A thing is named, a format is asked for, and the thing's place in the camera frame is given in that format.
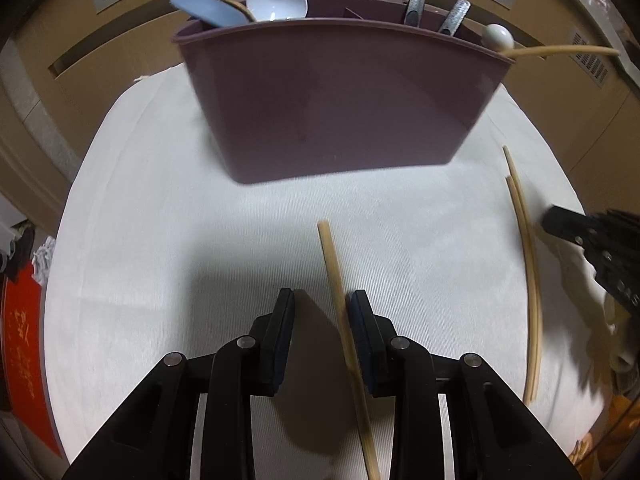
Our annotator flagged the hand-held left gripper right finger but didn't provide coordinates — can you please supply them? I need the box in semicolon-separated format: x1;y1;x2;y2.
349;289;582;480

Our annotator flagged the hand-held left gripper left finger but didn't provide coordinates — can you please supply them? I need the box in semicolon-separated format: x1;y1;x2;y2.
62;287;296;480

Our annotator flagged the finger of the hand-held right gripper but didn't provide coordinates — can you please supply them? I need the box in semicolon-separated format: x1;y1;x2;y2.
540;204;601;248

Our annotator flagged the wooden chopstick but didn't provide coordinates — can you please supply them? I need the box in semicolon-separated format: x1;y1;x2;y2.
506;176;538;403
317;220;382;480
502;146;544;403
500;44;621;62

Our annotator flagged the white rounded utensil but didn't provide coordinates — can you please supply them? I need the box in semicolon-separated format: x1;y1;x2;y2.
481;23;515;52

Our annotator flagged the textured metal utensil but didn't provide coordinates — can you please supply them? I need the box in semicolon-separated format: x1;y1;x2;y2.
438;0;472;37

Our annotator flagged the purple utensil holder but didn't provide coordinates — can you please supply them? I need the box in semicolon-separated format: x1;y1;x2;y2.
172;0;516;186

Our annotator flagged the blue spoon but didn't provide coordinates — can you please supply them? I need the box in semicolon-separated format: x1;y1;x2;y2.
170;0;248;28

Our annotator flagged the small grey vent grille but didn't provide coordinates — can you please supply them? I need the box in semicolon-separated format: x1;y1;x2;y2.
567;31;612;86

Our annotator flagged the red doormat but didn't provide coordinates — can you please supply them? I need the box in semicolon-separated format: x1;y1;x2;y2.
0;270;63;461

